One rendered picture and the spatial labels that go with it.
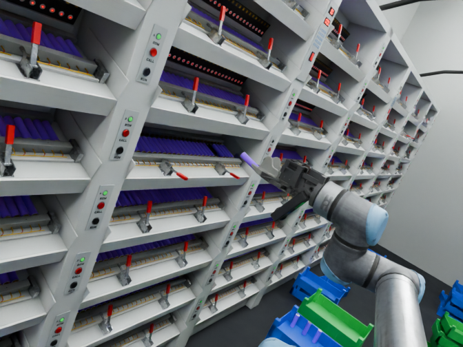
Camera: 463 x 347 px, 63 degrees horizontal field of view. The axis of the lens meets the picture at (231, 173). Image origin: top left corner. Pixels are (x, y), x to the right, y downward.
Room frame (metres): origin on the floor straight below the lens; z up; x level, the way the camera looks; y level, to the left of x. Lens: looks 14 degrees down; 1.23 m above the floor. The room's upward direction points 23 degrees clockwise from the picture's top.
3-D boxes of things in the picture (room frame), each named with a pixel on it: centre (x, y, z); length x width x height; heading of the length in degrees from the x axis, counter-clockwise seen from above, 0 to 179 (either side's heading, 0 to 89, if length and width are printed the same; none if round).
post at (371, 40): (2.09, -0.36, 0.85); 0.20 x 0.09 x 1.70; 60
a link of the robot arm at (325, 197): (0.94, -0.25, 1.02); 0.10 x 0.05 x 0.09; 150
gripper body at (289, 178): (0.98, -0.18, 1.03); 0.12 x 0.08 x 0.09; 60
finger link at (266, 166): (1.02, -0.08, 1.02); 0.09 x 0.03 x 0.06; 64
